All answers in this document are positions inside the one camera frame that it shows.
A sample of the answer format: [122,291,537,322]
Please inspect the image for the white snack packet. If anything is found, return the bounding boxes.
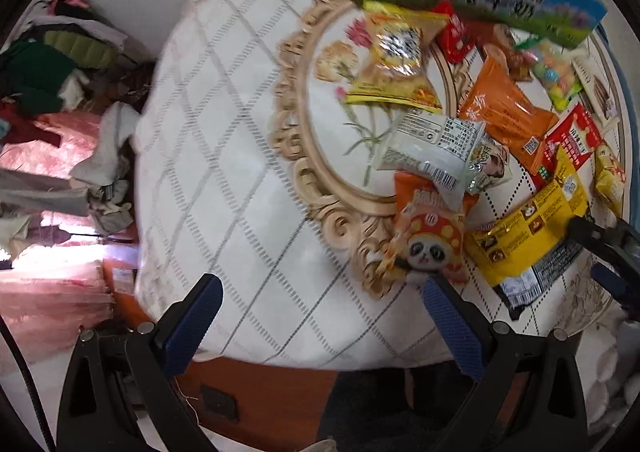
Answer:
[374,108,485,211]

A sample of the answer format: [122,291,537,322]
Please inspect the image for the pile of clothes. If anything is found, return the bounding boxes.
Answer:
[1,0,155,269]

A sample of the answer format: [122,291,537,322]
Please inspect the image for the yellow egg roll snack bag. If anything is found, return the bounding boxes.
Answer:
[346,1,449,113]

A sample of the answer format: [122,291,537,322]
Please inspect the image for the colorful candy bag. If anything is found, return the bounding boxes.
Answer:
[515,36,582,113]

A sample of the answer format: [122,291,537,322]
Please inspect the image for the small green cartoon packet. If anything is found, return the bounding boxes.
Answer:
[466,134,512,194]

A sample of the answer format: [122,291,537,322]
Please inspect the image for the brown nut snack packet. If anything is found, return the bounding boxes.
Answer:
[468,21,532,82]

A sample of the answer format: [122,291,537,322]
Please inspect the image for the yellow black snack bag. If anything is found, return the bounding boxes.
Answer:
[464,148,588,310]

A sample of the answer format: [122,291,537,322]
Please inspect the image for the red crown snack packet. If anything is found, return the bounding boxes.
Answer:
[533,101,603,191]

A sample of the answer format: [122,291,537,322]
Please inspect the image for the orange panda snack bag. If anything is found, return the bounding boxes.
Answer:
[376,172,478,284]

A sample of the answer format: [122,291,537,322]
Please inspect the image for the small red snack packet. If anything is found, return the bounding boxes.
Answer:
[433,0,475,64]

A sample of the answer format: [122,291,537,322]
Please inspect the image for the orange snack packet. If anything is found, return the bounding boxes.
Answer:
[458,57,559,175]

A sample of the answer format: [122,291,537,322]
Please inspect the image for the Franzzi chocolate biscuit pack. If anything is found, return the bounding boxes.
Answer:
[570,49,618,133]

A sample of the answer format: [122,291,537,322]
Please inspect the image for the yellow panda snack bag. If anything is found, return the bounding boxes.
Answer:
[594,142,626,218]

